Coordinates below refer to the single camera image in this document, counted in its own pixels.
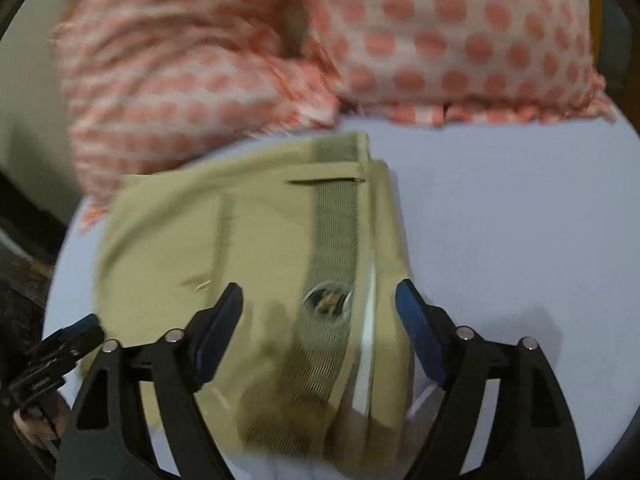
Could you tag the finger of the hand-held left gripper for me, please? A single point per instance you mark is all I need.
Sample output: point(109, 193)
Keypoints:
point(80, 323)
point(75, 342)

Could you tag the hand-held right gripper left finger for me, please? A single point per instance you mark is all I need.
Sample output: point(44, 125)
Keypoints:
point(216, 332)

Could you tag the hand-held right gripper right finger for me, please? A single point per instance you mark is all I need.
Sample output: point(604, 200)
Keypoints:
point(422, 337)

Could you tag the khaki pants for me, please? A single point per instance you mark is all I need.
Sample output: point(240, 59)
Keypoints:
point(280, 240)

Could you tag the person's left hand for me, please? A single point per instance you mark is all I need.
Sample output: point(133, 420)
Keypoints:
point(35, 422)

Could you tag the orange polka-dot pillow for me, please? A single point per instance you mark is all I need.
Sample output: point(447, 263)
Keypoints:
point(460, 45)
point(165, 85)

